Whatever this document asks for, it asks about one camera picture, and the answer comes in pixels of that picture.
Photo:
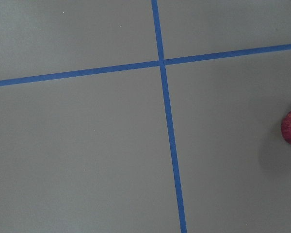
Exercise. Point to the blue tape strip crossing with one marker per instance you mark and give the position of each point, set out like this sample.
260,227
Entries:
149,64

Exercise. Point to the blue tape strip long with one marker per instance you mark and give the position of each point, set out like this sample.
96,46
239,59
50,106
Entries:
169,118

